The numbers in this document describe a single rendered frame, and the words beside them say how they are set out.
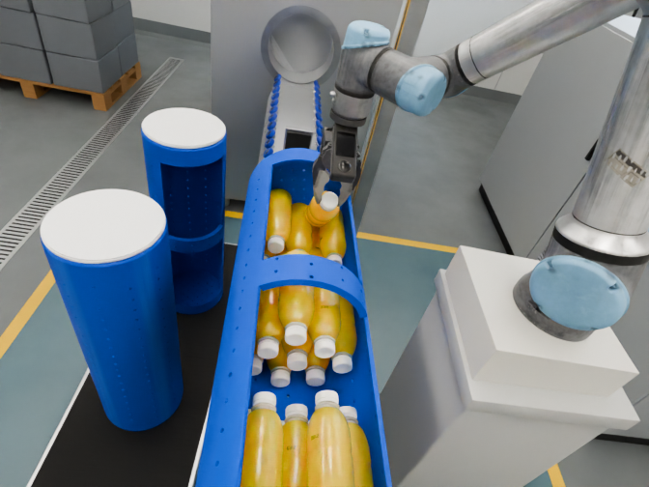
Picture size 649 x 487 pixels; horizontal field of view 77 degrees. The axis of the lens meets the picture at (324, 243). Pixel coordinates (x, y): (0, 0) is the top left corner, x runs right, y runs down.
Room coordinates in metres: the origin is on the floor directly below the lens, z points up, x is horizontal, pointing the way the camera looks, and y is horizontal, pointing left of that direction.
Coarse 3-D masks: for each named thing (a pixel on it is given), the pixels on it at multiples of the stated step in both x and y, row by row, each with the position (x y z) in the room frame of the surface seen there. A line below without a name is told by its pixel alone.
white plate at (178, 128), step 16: (160, 112) 1.31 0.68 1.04; (176, 112) 1.34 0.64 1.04; (192, 112) 1.37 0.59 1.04; (144, 128) 1.18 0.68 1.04; (160, 128) 1.21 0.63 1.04; (176, 128) 1.23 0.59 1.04; (192, 128) 1.26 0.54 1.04; (208, 128) 1.28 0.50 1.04; (224, 128) 1.31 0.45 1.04; (176, 144) 1.13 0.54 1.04; (192, 144) 1.16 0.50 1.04; (208, 144) 1.18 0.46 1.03
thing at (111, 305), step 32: (160, 256) 0.70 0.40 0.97; (64, 288) 0.58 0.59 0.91; (96, 288) 0.58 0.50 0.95; (128, 288) 0.61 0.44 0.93; (160, 288) 0.69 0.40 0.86; (96, 320) 0.57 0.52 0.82; (128, 320) 0.60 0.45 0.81; (160, 320) 0.67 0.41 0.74; (96, 352) 0.57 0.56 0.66; (128, 352) 0.59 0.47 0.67; (160, 352) 0.66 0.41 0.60; (96, 384) 0.59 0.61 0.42; (128, 384) 0.58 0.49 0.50; (160, 384) 0.64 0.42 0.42; (128, 416) 0.58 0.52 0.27; (160, 416) 0.63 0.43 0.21
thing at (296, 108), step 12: (288, 84) 2.11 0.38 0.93; (312, 84) 2.14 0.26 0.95; (288, 96) 1.97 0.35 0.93; (300, 96) 2.01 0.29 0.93; (312, 96) 2.04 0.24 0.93; (288, 108) 1.83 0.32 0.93; (300, 108) 1.87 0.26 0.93; (312, 108) 1.90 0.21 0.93; (288, 120) 1.72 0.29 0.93; (300, 120) 1.75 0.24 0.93; (312, 120) 1.77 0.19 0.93; (264, 132) 1.67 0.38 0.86; (276, 132) 1.58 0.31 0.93; (264, 144) 1.53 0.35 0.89; (276, 144) 1.48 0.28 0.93; (312, 144) 1.55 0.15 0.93; (288, 396) 0.44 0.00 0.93
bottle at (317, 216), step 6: (324, 192) 0.77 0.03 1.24; (312, 198) 0.78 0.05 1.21; (312, 204) 0.76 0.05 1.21; (318, 204) 0.75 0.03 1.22; (306, 210) 0.83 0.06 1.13; (312, 210) 0.76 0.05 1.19; (318, 210) 0.74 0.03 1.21; (324, 210) 0.73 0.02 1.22; (330, 210) 0.74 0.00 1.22; (336, 210) 0.75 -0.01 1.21; (306, 216) 0.83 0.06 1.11; (312, 216) 0.78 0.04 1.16; (318, 216) 0.75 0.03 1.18; (324, 216) 0.74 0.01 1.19; (330, 216) 0.75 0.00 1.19; (312, 222) 0.81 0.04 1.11; (318, 222) 0.78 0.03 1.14; (324, 222) 0.78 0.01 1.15
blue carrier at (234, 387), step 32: (288, 160) 0.89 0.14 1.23; (256, 192) 0.79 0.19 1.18; (256, 224) 0.66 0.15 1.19; (352, 224) 0.80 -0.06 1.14; (256, 256) 0.56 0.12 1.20; (288, 256) 0.55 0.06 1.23; (352, 256) 0.75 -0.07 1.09; (256, 288) 0.48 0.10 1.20; (352, 288) 0.53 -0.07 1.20; (256, 320) 0.41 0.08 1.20; (224, 352) 0.37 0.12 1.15; (224, 384) 0.31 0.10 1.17; (256, 384) 0.43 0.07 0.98; (352, 384) 0.44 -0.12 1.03; (224, 416) 0.26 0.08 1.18; (224, 448) 0.21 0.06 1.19; (384, 448) 0.28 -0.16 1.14; (224, 480) 0.17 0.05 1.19; (384, 480) 0.25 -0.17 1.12
